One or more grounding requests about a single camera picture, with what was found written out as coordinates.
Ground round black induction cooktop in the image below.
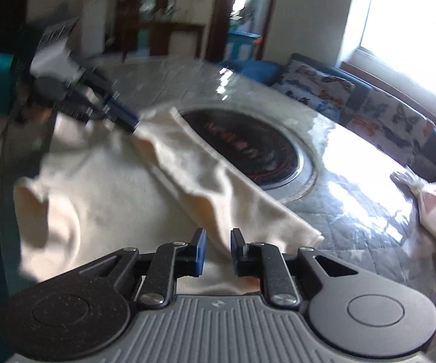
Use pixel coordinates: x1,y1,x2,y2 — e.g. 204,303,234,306
180,109,306,191

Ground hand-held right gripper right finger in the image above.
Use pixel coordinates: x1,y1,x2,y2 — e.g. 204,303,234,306
230,228,359,308

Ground white gloves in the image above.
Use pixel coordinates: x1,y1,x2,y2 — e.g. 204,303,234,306
390,170,428,197

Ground blue sofa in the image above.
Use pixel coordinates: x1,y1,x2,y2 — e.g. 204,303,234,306
218,53,436,182

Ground butterfly print cushion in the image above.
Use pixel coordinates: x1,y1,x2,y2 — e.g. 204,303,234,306
345,87,436,159
273,58,356,122

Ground dark wooden cabinet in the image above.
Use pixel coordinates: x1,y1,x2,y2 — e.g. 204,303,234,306
116,0,207,59

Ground blue cabinet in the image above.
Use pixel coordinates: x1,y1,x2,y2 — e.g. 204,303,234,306
227,30,262,61

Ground window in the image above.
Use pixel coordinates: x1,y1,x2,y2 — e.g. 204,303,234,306
358,0,436,80

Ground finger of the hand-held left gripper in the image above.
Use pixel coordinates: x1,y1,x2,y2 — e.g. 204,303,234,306
84,66,142,128
57,99,136,134

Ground cream sweatshirt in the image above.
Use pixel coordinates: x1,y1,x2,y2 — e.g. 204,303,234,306
14,106,325,296

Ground person's left hand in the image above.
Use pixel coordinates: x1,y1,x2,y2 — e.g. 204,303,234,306
15,93,55,122

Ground wooden door frame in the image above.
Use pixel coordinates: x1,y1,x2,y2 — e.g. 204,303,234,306
206,0,281,63

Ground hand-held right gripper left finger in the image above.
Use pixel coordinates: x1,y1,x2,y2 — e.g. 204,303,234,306
77,228,208,309

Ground white fridge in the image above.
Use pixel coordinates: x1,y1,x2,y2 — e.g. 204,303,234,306
82,0,109,55

